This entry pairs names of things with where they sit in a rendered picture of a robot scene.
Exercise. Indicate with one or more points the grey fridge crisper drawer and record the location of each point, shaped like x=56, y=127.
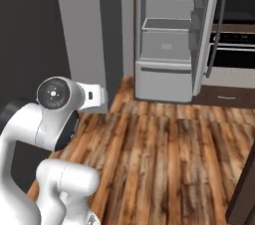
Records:
x=166, y=46

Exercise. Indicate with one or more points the dark brown cupboard run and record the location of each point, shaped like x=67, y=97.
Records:
x=229, y=98

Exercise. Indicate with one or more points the plain grey fridge door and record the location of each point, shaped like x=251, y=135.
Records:
x=83, y=36

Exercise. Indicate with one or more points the grey fridge shelf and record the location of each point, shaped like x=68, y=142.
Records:
x=166, y=24

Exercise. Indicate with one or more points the grey fridge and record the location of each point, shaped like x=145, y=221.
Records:
x=166, y=49

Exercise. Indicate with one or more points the grey freezer drawer front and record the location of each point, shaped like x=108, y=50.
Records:
x=164, y=84

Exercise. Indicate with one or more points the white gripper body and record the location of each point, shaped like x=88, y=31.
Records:
x=103, y=97

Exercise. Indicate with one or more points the dark brown counter side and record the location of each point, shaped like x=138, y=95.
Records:
x=244, y=195

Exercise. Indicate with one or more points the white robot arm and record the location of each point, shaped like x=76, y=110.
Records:
x=23, y=126

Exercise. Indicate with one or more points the grey fridge door with shelves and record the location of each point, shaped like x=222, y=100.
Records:
x=207, y=20

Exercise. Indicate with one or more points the black built-in oven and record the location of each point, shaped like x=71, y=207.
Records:
x=235, y=36

